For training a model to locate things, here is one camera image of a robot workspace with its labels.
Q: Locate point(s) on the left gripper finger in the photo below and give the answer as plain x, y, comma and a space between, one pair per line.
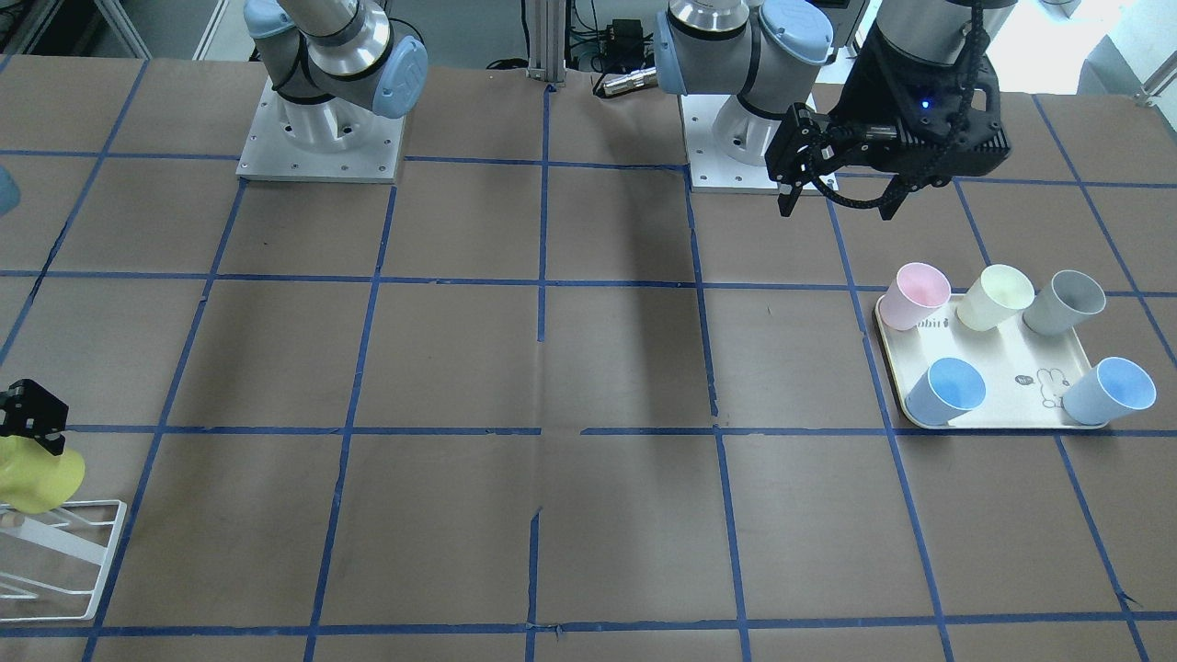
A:
903, 186
796, 150

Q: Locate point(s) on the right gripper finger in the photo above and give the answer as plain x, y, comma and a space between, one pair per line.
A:
30, 411

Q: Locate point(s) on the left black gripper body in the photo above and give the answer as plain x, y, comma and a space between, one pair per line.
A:
876, 95

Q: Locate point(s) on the yellow plastic cup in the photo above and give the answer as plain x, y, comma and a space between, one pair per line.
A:
33, 481

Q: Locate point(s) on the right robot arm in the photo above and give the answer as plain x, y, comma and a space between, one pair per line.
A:
336, 67

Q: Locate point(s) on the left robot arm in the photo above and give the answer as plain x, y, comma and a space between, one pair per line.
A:
769, 56

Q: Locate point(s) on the pink plastic cup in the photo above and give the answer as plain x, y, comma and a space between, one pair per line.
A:
918, 291

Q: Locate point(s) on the cream plastic cup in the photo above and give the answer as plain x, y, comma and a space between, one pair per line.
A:
998, 294

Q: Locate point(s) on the grey plastic cup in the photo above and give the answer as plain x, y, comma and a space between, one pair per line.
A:
1067, 300

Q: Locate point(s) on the blue cup near pink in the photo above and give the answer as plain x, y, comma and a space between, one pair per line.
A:
948, 389

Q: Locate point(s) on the blue cup near grey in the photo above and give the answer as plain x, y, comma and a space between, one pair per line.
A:
1114, 388

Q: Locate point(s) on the beige serving tray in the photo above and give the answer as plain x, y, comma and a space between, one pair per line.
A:
1026, 374

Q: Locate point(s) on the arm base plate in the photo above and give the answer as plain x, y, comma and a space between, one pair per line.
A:
333, 142
726, 145

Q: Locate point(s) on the white wire cup rack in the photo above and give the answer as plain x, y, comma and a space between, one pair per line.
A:
56, 565

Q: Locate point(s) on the aluminium frame post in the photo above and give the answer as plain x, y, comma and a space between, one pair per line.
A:
546, 35

